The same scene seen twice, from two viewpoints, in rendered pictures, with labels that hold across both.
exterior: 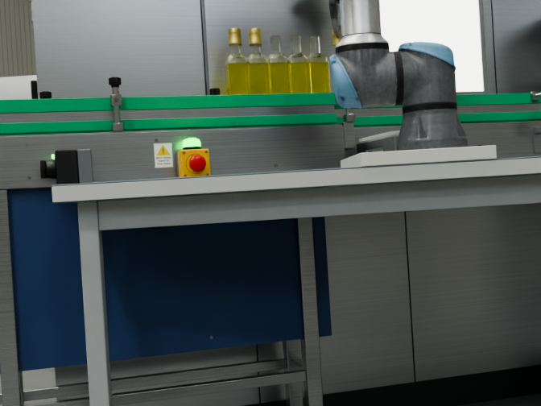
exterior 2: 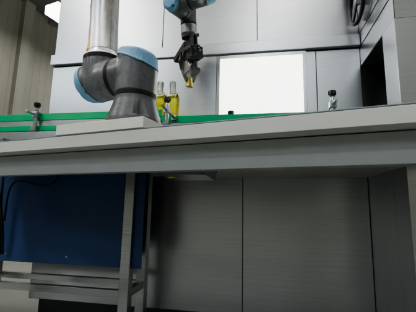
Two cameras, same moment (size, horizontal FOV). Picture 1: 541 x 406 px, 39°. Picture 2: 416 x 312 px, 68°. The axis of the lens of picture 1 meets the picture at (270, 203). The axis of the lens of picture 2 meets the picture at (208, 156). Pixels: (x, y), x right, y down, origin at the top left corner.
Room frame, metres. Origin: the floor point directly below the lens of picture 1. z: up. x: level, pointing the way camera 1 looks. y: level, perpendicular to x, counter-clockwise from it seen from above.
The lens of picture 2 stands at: (1.02, -0.91, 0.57)
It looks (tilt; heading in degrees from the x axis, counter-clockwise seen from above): 9 degrees up; 26
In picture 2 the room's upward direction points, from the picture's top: 1 degrees clockwise
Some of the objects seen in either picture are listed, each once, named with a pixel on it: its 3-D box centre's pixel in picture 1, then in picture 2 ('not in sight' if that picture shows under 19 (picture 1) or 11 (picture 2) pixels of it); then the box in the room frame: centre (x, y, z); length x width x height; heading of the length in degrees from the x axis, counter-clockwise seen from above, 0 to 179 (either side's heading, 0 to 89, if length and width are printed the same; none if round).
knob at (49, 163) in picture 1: (47, 169); not in sight; (1.77, 0.50, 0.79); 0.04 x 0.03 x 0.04; 16
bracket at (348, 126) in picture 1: (344, 136); not in sight; (2.07, -0.21, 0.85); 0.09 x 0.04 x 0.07; 16
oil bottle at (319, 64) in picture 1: (318, 92); (171, 114); (2.16, -0.15, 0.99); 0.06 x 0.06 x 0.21; 17
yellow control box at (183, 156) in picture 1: (193, 165); not in sight; (1.86, 0.18, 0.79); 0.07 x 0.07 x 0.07; 16
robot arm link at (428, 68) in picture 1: (424, 74); (135, 73); (1.67, -0.35, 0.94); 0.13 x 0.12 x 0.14; 88
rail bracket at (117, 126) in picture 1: (117, 104); (31, 116); (1.84, 0.35, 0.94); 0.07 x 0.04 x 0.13; 16
